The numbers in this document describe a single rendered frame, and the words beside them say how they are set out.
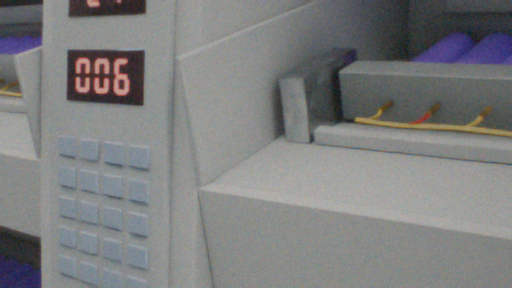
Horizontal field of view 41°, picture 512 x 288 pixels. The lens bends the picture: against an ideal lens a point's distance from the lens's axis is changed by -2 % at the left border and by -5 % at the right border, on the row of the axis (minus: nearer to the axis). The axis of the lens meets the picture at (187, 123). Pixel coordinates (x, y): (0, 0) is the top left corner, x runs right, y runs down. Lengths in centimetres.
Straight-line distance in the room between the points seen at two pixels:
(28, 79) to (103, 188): 7
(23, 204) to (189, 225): 12
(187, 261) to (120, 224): 3
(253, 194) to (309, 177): 2
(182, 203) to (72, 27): 9
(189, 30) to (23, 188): 13
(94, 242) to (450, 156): 15
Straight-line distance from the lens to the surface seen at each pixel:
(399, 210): 23
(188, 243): 27
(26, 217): 36
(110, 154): 29
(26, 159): 34
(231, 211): 26
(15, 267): 62
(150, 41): 27
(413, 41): 44
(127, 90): 28
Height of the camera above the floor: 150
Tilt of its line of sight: 5 degrees down
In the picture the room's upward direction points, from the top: 2 degrees clockwise
